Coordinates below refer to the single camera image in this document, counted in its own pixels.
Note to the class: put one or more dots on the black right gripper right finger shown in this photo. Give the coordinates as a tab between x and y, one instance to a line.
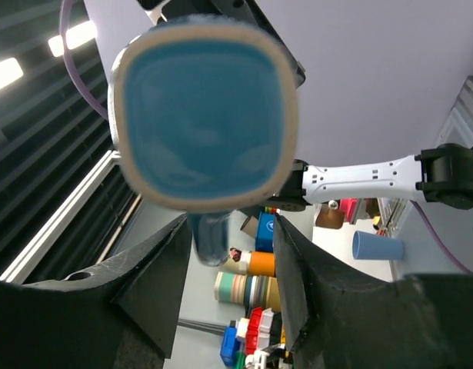
338	317

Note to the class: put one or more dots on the white mug blue handle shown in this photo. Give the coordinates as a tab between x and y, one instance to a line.
204	115

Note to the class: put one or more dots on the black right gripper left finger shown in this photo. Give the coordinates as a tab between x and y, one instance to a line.
121	313

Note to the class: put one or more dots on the orange tape roll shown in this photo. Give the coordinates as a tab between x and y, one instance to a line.
262	264

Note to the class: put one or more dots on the blue cylinder cup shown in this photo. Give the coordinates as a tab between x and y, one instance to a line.
367	246

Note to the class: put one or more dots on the coloured connector blocks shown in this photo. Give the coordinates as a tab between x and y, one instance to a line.
256	341

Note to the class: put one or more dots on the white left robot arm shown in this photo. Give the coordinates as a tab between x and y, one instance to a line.
441	175

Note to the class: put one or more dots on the striped tape roll stack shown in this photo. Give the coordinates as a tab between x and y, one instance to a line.
249	291

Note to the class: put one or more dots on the blue box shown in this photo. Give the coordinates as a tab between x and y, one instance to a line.
264	233

